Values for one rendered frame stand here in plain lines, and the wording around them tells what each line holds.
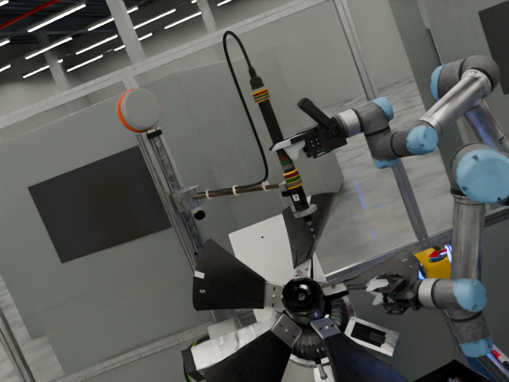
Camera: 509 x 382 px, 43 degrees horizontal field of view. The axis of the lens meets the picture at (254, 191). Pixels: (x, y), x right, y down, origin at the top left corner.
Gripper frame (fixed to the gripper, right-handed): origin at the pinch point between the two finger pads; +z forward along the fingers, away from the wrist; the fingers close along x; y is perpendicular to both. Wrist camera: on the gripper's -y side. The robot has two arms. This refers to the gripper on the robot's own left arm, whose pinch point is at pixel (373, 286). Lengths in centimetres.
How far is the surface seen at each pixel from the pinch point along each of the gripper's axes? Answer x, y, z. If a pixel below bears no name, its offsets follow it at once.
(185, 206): -33, 2, 71
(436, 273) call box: 17.8, -34.2, 8.2
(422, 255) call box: 15.3, -41.1, 17.5
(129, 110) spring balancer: -71, -1, 80
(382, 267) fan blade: 0.6, -11.1, 5.0
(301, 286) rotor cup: -7.8, 12.0, 14.0
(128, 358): 17, 31, 119
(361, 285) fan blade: -1.0, 0.9, 3.0
